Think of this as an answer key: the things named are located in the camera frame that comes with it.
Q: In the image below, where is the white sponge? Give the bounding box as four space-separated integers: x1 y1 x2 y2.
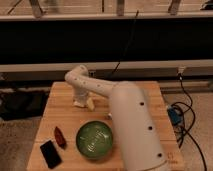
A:
86 98 95 111

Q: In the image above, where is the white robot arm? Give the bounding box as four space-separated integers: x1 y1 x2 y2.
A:
65 65 171 171

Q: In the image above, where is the dark red toy object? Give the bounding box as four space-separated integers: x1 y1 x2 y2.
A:
54 127 66 148

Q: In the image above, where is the green ceramic bowl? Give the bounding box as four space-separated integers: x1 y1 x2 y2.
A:
76 121 114 160

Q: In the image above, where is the blue power strip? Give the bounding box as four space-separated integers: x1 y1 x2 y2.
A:
167 106 181 126

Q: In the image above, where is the black floor cable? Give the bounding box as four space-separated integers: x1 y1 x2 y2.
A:
170 73 208 171

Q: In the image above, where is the black hanging cable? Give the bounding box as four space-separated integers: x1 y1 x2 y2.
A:
107 9 140 80

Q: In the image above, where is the black smartphone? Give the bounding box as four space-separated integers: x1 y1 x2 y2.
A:
40 140 62 169

